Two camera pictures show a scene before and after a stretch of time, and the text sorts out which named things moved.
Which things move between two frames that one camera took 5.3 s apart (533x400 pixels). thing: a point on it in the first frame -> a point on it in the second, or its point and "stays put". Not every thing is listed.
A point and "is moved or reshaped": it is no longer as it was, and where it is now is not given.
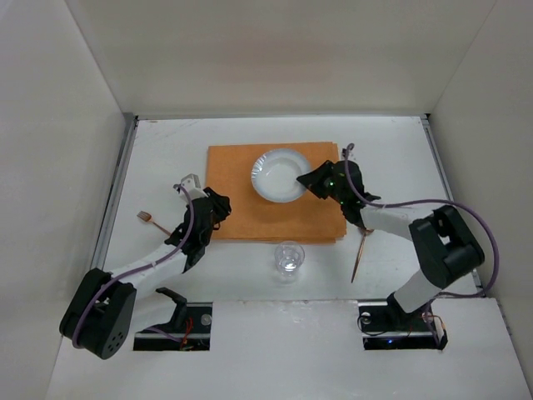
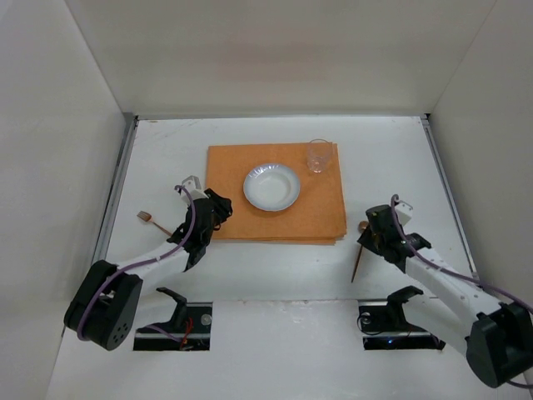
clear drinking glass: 288,257 -> 319,155
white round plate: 275,173 is moved or reshaped
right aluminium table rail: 444,172 stays put
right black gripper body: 321,183 -> 372,235
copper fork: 147,217 stays put
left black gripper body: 214,204 stays put
